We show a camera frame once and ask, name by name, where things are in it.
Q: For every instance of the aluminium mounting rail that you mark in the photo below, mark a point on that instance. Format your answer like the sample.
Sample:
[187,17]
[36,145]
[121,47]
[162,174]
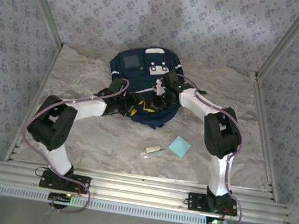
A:
[140,190]

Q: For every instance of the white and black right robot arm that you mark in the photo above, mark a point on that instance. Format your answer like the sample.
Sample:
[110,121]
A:
[193,106]

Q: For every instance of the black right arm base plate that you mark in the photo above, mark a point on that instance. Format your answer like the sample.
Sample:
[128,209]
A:
[195,201]

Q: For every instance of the light blue sticky note pad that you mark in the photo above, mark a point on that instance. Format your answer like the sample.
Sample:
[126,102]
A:
[179,147]

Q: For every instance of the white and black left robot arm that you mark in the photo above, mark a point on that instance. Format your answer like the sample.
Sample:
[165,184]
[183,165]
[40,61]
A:
[90,109]

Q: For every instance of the aluminium side rail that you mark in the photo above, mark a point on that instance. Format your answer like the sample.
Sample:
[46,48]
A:
[49,73]
[265,136]

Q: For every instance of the navy blue backpack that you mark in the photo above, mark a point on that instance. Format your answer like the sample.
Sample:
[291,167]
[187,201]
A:
[127,74]

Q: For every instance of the small beige eraser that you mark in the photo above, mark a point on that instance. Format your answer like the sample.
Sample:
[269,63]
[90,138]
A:
[152,149]

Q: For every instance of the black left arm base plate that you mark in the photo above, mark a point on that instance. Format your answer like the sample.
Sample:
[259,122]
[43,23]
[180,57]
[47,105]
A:
[47,181]

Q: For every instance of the aluminium frame post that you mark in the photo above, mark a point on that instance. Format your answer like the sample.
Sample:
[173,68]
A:
[289,40]
[42,1]

